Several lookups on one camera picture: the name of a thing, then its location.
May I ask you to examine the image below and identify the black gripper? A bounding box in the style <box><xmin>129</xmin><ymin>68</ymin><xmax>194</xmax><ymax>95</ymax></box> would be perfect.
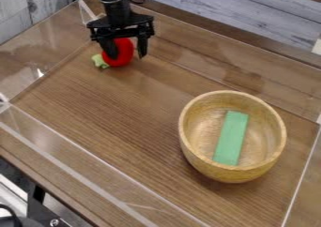
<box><xmin>87</xmin><ymin>12</ymin><xmax>154</xmax><ymax>59</ymax></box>

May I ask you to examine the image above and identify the red plush strawberry toy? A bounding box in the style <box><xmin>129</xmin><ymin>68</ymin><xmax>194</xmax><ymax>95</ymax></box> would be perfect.
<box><xmin>91</xmin><ymin>38</ymin><xmax>134</xmax><ymax>69</ymax></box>

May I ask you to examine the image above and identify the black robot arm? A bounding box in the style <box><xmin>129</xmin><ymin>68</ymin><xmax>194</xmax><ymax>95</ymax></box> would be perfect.
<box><xmin>87</xmin><ymin>0</ymin><xmax>154</xmax><ymax>59</ymax></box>

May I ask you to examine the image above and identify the wooden bowl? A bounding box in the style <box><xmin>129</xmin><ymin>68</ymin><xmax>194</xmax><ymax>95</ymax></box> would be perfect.
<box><xmin>178</xmin><ymin>90</ymin><xmax>288</xmax><ymax>183</ymax></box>

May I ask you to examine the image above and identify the clear acrylic table barrier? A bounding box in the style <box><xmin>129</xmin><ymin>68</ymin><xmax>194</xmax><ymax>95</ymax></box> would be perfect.
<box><xmin>0</xmin><ymin>2</ymin><xmax>321</xmax><ymax>227</ymax></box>

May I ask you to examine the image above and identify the green rectangular block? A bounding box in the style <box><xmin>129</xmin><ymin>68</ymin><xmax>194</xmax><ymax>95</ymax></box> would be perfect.
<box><xmin>211</xmin><ymin>111</ymin><xmax>250</xmax><ymax>166</ymax></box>

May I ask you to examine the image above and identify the clear acrylic corner bracket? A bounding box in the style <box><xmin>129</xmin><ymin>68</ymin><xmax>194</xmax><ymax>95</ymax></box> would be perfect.
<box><xmin>78</xmin><ymin>0</ymin><xmax>125</xmax><ymax>37</ymax></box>

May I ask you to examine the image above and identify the black metal frame bracket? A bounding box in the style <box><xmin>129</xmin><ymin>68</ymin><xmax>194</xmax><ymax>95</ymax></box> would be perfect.
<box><xmin>27</xmin><ymin>186</ymin><xmax>72</xmax><ymax>227</ymax></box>

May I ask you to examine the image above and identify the black cable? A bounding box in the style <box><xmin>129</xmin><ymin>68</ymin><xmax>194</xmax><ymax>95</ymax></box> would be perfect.
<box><xmin>0</xmin><ymin>202</ymin><xmax>23</xmax><ymax>227</ymax></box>

